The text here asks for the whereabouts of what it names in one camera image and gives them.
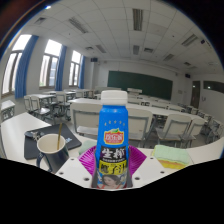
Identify classroom desks and chairs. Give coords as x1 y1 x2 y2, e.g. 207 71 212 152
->
0 86 224 150

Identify ceiling projector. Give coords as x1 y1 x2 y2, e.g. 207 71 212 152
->
199 38 210 48

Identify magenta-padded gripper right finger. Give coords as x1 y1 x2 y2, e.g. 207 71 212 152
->
127 144 168 189

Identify dark high wall window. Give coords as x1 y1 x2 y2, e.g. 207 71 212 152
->
202 80 224 95

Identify blue white-capped drink bottle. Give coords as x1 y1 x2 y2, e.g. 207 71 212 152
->
91 89 134 191

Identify tall window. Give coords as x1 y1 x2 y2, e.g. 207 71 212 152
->
1 34 33 97
38 39 63 89
68 50 83 87

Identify dark blue mug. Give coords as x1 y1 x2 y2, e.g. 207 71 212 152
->
35 133 71 174

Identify thin golden spoon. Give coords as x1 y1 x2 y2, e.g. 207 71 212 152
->
56 122 64 151

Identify yellow sponge with green cloth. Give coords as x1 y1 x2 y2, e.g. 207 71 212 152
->
152 144 195 171

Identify black mouse pad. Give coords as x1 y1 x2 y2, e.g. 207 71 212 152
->
23 122 83 161

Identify dark wooden door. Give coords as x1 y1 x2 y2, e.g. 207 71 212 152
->
191 80 202 109

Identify bunch of keys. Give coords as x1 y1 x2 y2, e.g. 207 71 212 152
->
24 130 45 141

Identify green chalkboard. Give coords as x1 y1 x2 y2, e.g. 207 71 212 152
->
106 70 174 101

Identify ceiling lights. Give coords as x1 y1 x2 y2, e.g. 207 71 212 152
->
33 4 201 68

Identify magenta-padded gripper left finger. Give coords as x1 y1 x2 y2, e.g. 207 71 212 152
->
55 144 101 190

